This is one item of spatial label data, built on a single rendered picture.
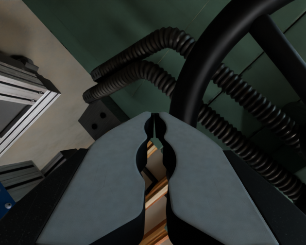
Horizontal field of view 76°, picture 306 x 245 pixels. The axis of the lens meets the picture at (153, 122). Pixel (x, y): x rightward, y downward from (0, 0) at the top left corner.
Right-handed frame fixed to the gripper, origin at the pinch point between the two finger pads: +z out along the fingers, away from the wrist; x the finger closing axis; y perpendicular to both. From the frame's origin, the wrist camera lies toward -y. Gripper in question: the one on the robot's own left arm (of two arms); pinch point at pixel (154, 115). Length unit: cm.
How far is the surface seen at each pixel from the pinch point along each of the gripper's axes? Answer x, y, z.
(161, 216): 18, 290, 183
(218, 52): 5.2, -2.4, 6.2
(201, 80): 4.0, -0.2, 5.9
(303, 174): 17.8, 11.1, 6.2
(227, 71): 8.1, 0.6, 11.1
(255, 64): 16.2, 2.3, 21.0
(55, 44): -46, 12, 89
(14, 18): -50, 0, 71
